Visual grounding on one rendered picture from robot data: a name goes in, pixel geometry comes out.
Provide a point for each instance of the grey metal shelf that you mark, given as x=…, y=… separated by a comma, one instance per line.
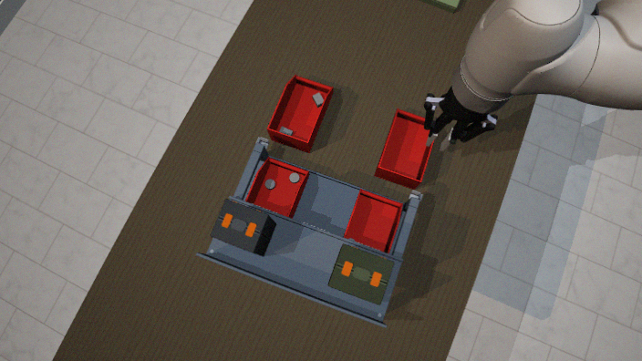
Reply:
x=303, y=250

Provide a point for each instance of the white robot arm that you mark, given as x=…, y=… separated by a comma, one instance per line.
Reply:
x=524, y=47

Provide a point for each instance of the red open-front bin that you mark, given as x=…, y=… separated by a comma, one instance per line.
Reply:
x=406, y=155
x=297, y=111
x=286, y=195
x=375, y=221

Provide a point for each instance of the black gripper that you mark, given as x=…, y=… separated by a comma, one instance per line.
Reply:
x=480, y=122

